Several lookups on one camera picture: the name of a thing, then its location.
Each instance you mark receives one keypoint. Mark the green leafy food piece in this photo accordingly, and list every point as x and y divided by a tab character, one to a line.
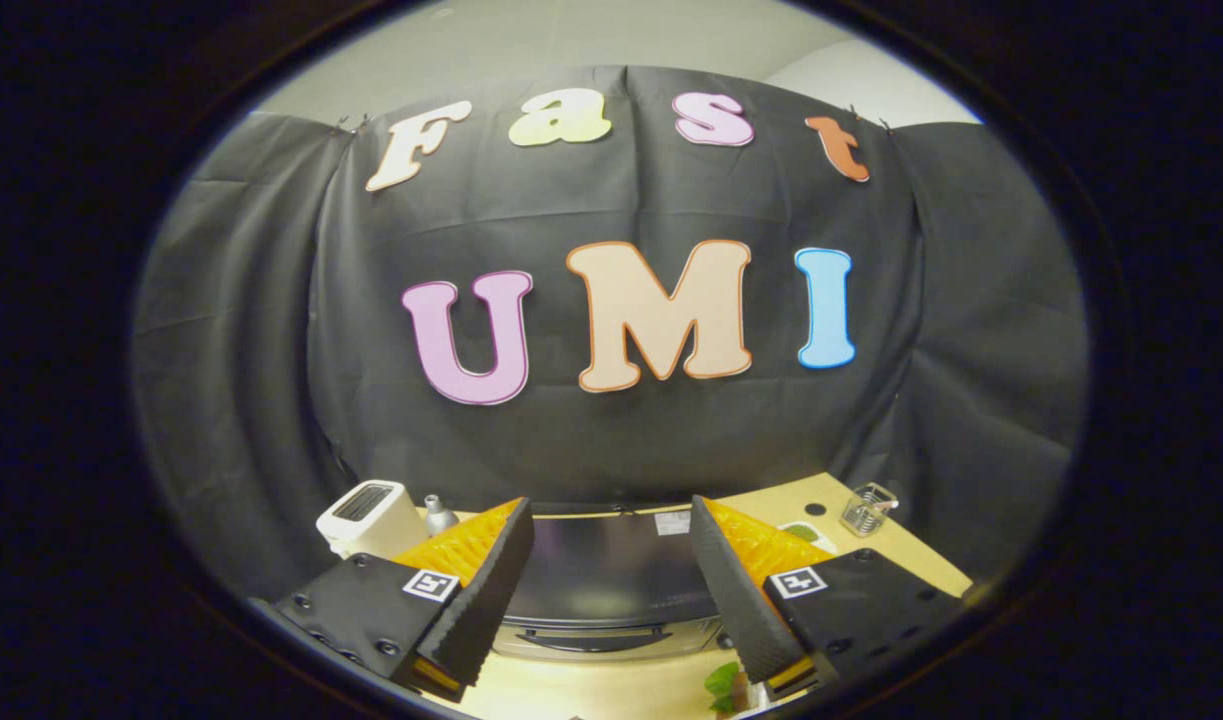
724	685

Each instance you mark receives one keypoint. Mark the black toaster oven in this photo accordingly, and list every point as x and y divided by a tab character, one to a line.
611	570

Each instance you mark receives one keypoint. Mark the small white dish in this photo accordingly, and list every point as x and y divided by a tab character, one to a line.
806	533

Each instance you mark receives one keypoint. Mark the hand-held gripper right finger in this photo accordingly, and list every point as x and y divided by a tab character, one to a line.
736	590

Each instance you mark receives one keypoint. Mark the black backdrop cloth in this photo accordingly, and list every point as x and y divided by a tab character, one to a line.
591	200

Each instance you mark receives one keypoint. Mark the white slot toaster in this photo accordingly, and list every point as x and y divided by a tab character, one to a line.
371	515

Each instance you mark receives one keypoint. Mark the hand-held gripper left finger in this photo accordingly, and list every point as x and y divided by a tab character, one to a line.
491	590

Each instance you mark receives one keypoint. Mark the silver metal bottle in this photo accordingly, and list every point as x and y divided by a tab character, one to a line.
438	515

